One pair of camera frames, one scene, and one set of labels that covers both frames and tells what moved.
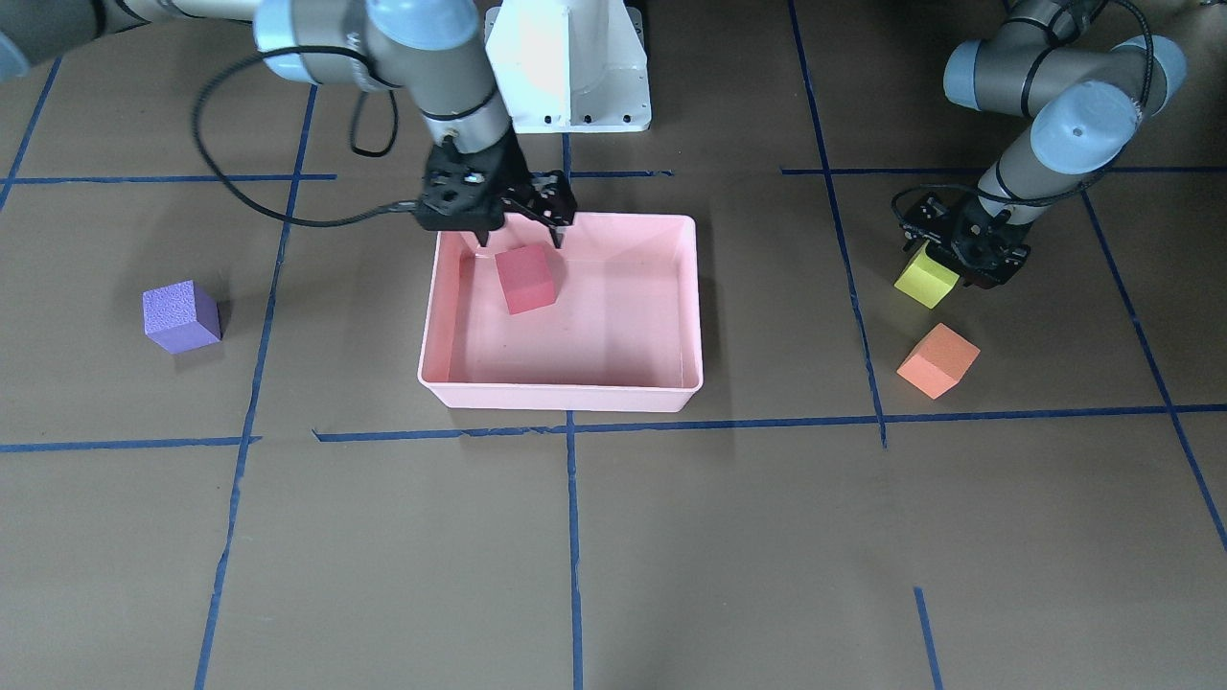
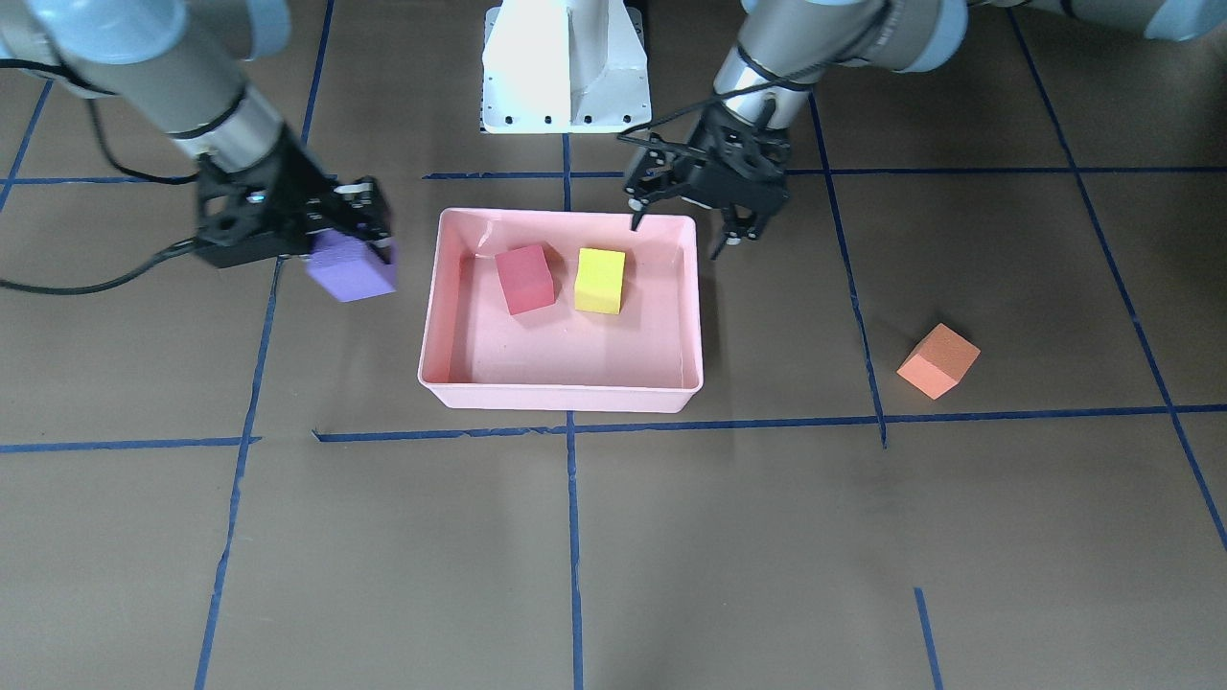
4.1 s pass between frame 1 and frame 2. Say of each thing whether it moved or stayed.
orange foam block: stayed
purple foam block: moved
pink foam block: stayed
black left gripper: moved
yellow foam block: moved
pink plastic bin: stayed
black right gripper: moved
